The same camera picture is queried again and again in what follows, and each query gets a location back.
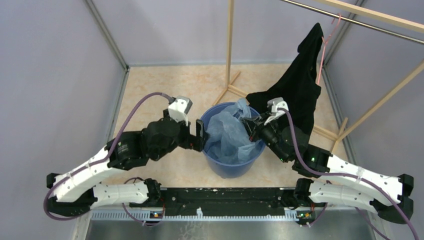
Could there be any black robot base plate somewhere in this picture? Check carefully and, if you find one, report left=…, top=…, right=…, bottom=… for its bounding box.
left=129, top=187, right=327, bottom=218

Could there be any metal hanging rod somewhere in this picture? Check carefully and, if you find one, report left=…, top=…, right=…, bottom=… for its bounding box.
left=282, top=0, right=424, bottom=45

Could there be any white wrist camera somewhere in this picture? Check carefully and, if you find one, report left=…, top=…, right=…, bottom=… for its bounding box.
left=167, top=96, right=193, bottom=127
left=264, top=97, right=289, bottom=126

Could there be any white slotted cable duct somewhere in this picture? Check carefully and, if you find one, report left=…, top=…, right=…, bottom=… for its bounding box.
left=90, top=208, right=299, bottom=222

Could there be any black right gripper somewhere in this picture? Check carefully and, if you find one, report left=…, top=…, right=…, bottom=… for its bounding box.
left=240, top=110, right=290, bottom=163

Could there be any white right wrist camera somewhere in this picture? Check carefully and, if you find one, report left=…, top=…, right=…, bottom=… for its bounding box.
left=264, top=97, right=289, bottom=126

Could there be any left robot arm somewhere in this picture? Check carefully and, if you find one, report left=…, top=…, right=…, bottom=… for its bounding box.
left=43, top=110, right=209, bottom=221

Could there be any wooden clothes rack frame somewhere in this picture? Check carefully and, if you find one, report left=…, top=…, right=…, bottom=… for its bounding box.
left=231, top=0, right=424, bottom=159

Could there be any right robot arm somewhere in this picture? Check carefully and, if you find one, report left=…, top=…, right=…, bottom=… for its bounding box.
left=240, top=113, right=414, bottom=224

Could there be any pink clothes hanger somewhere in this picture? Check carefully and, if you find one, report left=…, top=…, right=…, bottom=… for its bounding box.
left=316, top=13, right=342, bottom=85

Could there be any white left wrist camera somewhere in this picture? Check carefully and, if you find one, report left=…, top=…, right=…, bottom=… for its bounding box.
left=167, top=96, right=193, bottom=127

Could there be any black hanging garment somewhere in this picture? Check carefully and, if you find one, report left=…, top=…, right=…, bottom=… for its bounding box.
left=246, top=23, right=324, bottom=136

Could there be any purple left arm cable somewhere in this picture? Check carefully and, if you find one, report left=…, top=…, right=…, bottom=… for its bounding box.
left=43, top=92, right=175, bottom=227

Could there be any light blue trash bag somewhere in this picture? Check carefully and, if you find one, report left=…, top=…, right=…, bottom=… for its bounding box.
left=202, top=98, right=262, bottom=165

